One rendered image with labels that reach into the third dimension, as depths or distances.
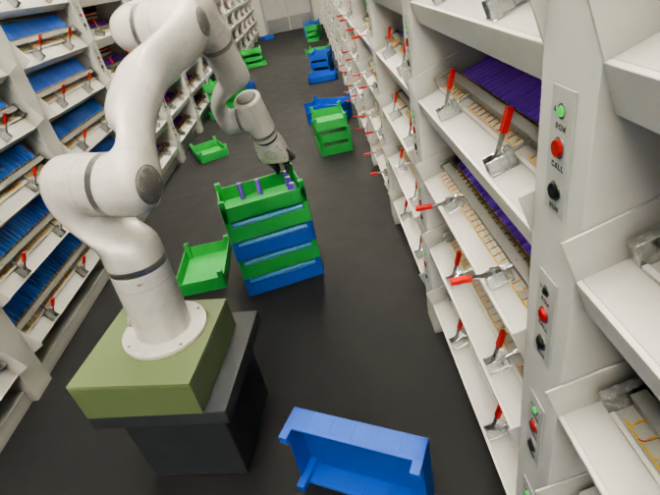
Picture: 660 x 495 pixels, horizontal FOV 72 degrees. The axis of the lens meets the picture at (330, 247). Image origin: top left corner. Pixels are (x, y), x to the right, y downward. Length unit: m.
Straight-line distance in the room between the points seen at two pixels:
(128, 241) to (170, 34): 0.42
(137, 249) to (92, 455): 0.73
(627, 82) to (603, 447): 0.38
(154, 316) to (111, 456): 0.55
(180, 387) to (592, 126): 0.83
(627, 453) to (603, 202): 0.28
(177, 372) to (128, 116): 0.51
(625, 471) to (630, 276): 0.21
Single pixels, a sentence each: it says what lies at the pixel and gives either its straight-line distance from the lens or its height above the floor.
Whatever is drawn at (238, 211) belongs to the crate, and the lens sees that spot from 1.60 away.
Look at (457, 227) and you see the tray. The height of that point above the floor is 0.52.
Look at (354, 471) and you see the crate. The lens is 1.19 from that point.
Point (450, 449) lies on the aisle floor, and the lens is 1.21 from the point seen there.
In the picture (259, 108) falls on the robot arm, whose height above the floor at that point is 0.68.
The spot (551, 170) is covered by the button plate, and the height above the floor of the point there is 0.81.
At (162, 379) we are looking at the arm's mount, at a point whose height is 0.37.
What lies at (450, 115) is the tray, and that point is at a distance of 0.93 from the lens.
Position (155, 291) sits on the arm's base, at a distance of 1.00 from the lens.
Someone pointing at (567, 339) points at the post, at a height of 0.64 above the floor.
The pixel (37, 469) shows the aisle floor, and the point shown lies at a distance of 1.59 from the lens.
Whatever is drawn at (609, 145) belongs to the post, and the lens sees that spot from 0.44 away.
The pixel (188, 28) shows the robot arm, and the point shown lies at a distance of 1.06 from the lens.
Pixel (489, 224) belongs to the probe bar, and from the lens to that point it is 0.89.
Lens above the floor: 1.01
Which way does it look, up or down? 31 degrees down
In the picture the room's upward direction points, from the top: 12 degrees counter-clockwise
